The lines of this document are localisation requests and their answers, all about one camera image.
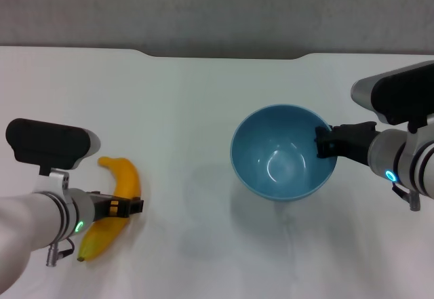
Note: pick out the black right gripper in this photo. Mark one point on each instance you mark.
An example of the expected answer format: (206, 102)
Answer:
(354, 143)

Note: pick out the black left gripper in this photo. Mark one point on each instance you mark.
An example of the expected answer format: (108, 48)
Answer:
(101, 207)

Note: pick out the yellow banana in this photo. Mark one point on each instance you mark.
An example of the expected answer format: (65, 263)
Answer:
(127, 180)

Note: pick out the blue bowl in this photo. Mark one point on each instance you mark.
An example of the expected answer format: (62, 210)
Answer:
(271, 143)

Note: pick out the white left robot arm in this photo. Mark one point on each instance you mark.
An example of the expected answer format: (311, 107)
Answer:
(27, 217)

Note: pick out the silver left camera bracket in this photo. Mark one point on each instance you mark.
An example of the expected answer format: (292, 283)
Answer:
(59, 180)

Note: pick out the silver camera bracket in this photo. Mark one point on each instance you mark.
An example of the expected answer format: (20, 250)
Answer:
(428, 127)
(59, 180)

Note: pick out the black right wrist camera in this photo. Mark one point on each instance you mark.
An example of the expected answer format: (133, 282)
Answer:
(400, 95)

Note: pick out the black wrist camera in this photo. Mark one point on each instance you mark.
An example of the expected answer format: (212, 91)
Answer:
(44, 143)
(400, 95)

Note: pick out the silver right camera bracket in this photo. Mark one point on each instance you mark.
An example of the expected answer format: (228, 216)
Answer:
(428, 127)

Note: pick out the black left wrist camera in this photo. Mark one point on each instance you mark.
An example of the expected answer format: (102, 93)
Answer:
(44, 143)

